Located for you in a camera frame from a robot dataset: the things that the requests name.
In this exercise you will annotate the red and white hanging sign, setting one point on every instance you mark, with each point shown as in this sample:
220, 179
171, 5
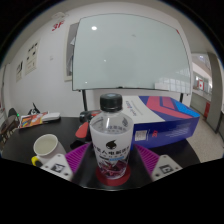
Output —
200, 84

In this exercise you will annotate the flat round red coaster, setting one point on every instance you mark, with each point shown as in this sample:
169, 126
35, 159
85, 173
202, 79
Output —
113, 181

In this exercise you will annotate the clear bottle with black cap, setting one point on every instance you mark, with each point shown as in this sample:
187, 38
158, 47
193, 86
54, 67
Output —
111, 140

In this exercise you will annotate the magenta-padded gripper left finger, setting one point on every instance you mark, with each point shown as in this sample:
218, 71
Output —
66, 163

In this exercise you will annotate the blue red white cardboard box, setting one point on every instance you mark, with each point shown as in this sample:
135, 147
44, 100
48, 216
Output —
166, 123

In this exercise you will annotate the whiteboard on black stand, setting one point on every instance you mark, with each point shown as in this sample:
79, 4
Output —
130, 53

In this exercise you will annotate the large white wall poster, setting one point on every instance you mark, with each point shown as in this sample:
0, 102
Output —
32, 57

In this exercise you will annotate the colourful flat box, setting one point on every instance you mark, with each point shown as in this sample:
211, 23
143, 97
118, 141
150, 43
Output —
32, 120

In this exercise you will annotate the dark chair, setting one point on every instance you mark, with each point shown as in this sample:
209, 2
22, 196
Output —
12, 112

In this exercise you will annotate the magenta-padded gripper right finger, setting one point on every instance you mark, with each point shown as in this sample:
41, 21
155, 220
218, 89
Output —
156, 163

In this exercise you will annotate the small white box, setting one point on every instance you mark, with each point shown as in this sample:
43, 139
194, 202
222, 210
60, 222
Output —
52, 116

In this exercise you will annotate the grey notice board with papers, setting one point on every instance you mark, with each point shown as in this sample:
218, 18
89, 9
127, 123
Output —
69, 53

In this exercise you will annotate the red floor cabinet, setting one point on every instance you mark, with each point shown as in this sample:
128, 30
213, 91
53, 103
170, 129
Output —
207, 110

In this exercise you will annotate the small white wall poster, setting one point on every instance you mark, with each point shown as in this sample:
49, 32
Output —
19, 71

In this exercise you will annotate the red and black tool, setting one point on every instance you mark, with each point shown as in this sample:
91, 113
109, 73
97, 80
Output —
83, 128

